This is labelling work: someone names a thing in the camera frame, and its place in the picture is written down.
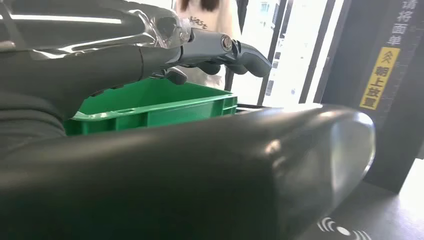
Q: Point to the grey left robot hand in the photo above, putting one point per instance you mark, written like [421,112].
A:
[198,172]

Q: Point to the black inbound scanner machine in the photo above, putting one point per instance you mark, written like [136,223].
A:
[357,66]

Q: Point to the green plastic crate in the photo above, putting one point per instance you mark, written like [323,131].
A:
[149,109]

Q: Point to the person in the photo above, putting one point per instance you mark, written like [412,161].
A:
[215,16]

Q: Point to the yellow warning sticker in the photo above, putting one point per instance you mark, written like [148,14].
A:
[379,79]

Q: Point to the black window frame post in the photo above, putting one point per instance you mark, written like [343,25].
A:
[319,49]
[273,39]
[242,13]

